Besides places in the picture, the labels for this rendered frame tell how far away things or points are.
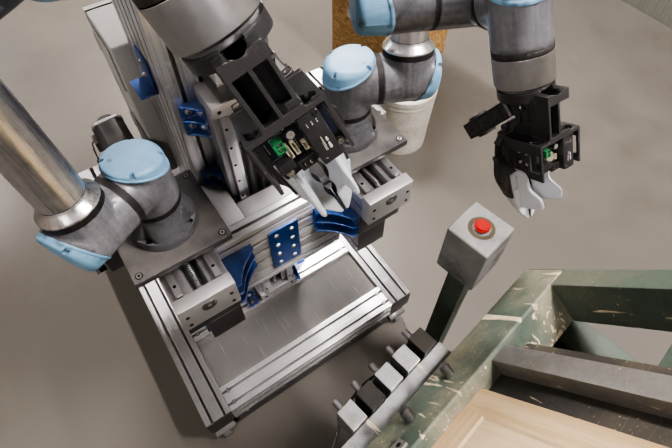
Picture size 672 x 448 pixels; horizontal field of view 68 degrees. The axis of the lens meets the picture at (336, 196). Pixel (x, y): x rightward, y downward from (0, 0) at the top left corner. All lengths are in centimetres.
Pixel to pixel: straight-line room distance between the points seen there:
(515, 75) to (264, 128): 37
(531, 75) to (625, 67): 292
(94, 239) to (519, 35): 73
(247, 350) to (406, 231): 92
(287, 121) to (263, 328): 158
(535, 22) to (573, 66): 279
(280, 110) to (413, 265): 193
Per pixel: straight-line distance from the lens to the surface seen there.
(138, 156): 100
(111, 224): 96
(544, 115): 67
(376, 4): 68
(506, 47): 65
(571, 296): 127
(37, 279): 256
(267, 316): 193
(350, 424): 123
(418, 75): 115
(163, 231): 110
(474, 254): 127
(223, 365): 189
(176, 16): 35
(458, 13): 71
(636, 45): 378
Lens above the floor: 197
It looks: 54 degrees down
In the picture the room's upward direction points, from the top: straight up
